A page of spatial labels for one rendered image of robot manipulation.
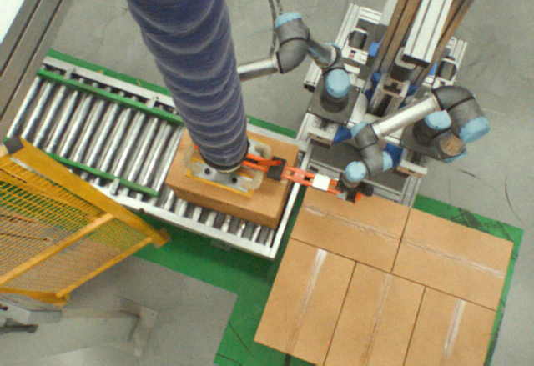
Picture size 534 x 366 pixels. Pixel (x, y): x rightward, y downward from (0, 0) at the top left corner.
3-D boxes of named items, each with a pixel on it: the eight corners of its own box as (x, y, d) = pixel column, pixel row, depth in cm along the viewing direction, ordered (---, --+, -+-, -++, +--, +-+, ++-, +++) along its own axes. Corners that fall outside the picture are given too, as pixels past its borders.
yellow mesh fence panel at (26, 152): (56, 310, 356) (-241, 307, 153) (49, 297, 358) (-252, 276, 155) (172, 239, 366) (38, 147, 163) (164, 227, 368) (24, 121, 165)
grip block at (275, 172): (264, 177, 254) (264, 173, 249) (271, 157, 257) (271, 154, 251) (281, 183, 254) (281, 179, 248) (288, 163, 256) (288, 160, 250)
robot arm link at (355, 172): (370, 174, 214) (351, 183, 213) (366, 181, 225) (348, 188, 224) (362, 157, 216) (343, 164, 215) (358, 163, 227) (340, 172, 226)
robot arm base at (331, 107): (324, 81, 281) (326, 73, 271) (352, 91, 279) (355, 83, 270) (314, 107, 278) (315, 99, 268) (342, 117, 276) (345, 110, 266)
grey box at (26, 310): (13, 305, 213) (-28, 303, 184) (20, 292, 214) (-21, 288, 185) (59, 323, 211) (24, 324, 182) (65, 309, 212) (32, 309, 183)
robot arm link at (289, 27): (328, 82, 272) (274, 47, 226) (322, 56, 276) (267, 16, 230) (350, 73, 267) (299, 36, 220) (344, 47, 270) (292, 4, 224)
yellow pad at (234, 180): (185, 176, 266) (183, 173, 261) (193, 157, 268) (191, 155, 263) (251, 198, 262) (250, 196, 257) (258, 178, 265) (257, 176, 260)
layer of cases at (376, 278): (256, 337, 335) (253, 340, 296) (308, 188, 358) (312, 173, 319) (445, 409, 322) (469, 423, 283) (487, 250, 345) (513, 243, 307)
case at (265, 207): (178, 198, 317) (164, 183, 278) (201, 136, 326) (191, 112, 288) (276, 230, 311) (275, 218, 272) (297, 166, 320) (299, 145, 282)
